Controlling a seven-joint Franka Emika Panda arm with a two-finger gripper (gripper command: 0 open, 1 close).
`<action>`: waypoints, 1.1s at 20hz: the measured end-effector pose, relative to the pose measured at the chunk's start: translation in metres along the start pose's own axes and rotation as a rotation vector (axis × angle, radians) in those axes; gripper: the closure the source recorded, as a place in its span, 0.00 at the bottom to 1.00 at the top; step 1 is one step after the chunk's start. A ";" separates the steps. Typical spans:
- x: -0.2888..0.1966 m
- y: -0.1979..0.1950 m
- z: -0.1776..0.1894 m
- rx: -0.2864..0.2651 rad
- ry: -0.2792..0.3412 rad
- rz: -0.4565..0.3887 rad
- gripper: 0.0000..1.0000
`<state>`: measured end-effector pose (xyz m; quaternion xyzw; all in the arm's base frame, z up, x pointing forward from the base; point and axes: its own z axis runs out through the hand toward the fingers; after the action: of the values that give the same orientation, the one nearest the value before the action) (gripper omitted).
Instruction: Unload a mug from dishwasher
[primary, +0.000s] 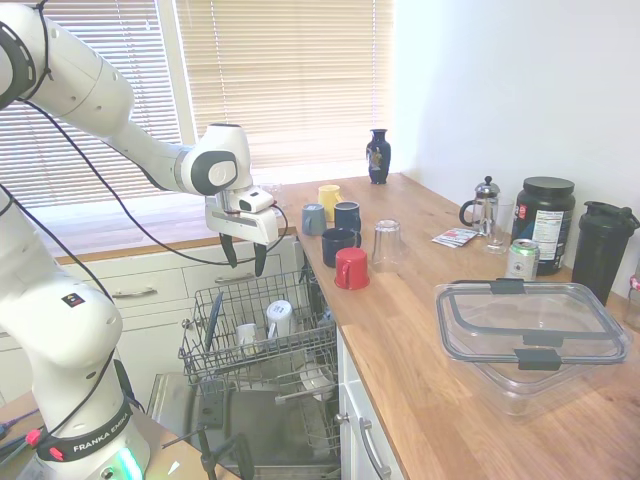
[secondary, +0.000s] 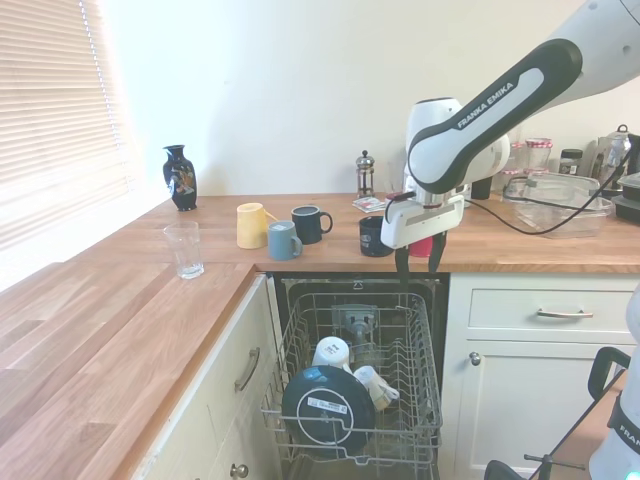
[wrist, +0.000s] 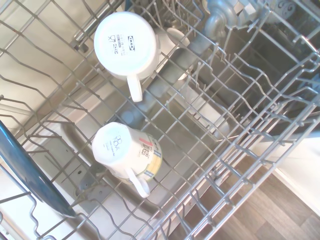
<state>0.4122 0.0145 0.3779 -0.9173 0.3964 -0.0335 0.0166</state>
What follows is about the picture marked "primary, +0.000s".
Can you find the green white drink can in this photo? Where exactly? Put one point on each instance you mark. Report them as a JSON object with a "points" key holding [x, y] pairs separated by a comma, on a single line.
{"points": [[522, 260]]}

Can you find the black camera stand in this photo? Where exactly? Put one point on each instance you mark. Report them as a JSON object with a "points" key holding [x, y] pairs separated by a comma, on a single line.
{"points": [[242, 450]]}

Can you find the navy ceramic mug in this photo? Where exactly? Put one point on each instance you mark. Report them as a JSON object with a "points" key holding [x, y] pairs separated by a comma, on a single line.
{"points": [[347, 215]]}

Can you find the clear lid with grey clips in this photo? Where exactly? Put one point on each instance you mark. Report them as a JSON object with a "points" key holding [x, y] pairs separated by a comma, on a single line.
{"points": [[510, 287]]}

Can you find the yellow mug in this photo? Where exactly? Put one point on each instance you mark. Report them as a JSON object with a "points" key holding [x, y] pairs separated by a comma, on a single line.
{"points": [[327, 197]]}

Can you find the white cabinet with drawer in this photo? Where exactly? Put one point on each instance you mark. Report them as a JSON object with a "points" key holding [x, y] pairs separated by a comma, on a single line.
{"points": [[350, 450]]}

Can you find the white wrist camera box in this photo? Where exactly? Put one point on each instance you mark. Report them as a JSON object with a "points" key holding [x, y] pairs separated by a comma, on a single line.
{"points": [[255, 201]]}

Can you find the small white mug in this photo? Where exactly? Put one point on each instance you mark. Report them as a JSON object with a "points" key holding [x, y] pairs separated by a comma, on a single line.
{"points": [[245, 334]]}

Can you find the metal cabinet knob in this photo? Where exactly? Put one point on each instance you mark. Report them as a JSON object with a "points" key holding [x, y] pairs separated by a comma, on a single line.
{"points": [[342, 417], [187, 324]]}

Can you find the glass jar red lid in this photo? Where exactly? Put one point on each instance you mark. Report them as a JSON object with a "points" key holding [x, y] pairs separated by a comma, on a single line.
{"points": [[634, 305]]}

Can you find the stainless steel dishwasher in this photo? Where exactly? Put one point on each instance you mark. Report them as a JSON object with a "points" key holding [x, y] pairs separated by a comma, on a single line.
{"points": [[250, 425]]}

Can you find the glass French press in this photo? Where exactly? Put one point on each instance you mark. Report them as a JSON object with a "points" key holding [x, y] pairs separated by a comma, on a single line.
{"points": [[485, 205]]}

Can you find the clear drinking glass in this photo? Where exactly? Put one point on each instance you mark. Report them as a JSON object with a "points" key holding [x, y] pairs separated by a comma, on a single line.
{"points": [[497, 235]]}

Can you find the black shaker bottle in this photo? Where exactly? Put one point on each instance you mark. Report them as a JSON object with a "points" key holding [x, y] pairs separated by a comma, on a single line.
{"points": [[600, 250]]}

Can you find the red mug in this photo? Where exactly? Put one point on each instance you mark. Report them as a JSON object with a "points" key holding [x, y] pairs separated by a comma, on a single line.
{"points": [[355, 270]]}

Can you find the black protein powder tub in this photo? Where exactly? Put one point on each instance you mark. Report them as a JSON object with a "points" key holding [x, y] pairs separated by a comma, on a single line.
{"points": [[545, 225]]}

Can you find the red white sachet packet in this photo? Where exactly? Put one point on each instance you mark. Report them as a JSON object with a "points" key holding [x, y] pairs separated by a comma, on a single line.
{"points": [[452, 236]]}

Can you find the dark blue painted vase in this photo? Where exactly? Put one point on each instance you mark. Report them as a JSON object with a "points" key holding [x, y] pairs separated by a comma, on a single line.
{"points": [[378, 155]]}

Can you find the beige window blind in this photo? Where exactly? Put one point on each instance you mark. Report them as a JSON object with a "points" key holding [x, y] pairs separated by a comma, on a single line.
{"points": [[142, 40], [300, 75]]}

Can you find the tall white printed mug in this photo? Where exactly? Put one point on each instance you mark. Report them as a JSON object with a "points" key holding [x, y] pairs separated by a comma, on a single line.
{"points": [[280, 317]]}

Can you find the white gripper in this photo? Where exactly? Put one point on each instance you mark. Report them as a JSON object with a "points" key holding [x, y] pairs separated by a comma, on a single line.
{"points": [[245, 227]]}

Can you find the dark blue plate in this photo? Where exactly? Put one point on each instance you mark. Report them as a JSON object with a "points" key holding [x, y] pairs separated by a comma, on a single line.
{"points": [[214, 320]]}

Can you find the white bowl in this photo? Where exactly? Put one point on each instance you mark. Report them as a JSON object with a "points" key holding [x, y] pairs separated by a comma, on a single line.
{"points": [[315, 380]]}

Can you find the grey blue mug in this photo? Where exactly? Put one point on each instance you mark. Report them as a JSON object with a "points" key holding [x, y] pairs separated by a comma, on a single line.
{"points": [[315, 220]]}

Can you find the white cabinet with drawers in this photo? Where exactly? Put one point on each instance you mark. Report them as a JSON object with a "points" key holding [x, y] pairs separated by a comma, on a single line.
{"points": [[150, 272]]}

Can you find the clear plastic food container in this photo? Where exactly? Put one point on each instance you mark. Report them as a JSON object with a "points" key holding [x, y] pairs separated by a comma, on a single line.
{"points": [[540, 395]]}

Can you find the black enamel mug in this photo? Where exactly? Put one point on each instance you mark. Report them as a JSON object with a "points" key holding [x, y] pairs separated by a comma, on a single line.
{"points": [[331, 242]]}

